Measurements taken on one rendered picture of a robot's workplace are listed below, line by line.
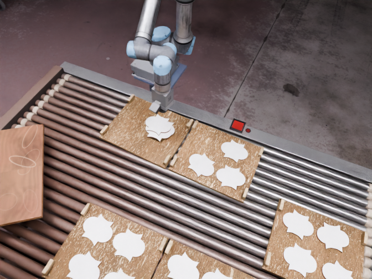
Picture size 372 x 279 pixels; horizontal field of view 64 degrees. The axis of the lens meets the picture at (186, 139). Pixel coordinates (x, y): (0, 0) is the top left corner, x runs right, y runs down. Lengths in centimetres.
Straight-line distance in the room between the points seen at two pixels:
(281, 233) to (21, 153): 128
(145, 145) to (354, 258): 112
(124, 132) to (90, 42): 228
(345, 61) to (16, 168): 360
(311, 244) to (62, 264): 109
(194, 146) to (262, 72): 209
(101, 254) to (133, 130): 67
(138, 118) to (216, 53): 210
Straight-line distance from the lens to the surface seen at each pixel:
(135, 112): 175
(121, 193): 150
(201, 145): 161
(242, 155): 161
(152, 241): 139
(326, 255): 154
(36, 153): 158
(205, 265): 137
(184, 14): 167
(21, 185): 152
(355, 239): 163
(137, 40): 141
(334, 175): 177
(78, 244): 144
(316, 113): 333
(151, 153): 158
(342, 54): 420
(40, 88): 199
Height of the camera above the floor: 227
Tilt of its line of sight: 55 degrees down
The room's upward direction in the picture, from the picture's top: 5 degrees clockwise
